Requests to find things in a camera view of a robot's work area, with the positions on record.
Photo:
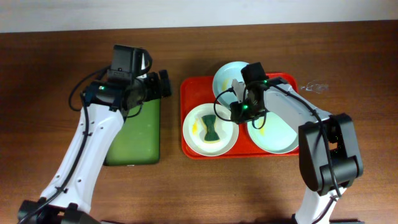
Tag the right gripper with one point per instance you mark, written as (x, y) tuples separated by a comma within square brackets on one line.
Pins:
[(238, 117)]

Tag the green and yellow sponge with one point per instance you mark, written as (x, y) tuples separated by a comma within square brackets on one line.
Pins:
[(209, 126)]

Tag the light green plate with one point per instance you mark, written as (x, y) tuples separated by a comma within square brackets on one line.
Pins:
[(275, 137)]

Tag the red plastic tray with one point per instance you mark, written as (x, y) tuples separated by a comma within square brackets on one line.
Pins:
[(195, 91)]

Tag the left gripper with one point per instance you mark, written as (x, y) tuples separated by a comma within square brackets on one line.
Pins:
[(164, 83)]

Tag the light blue plate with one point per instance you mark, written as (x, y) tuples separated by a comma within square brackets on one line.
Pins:
[(223, 78)]

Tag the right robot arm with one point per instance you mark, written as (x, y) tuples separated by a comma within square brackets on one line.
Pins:
[(329, 155)]

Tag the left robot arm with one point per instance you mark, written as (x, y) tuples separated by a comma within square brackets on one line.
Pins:
[(123, 85)]

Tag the white plate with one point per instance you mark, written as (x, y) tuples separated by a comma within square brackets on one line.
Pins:
[(193, 130)]

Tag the green rectangular tray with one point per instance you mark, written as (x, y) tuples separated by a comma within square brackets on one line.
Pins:
[(138, 142)]

